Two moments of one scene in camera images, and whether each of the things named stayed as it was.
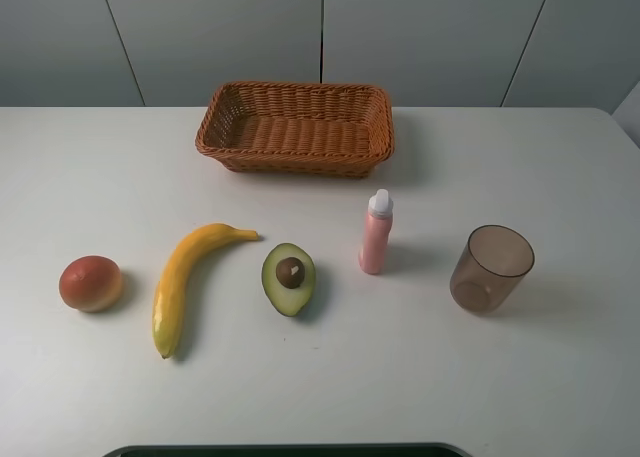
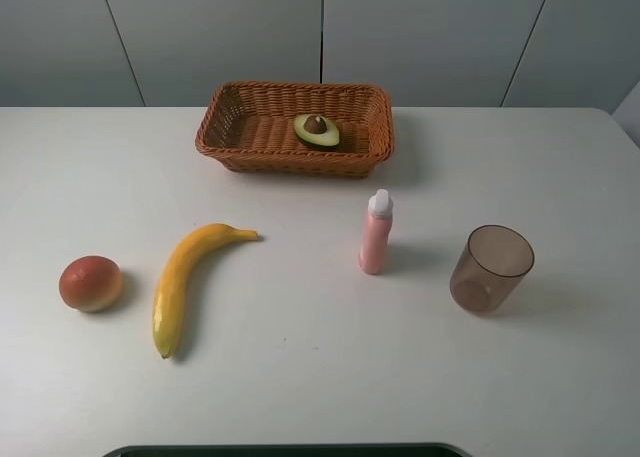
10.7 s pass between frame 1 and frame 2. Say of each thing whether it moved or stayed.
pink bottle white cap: stayed
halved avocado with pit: moved
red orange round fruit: stayed
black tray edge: stayed
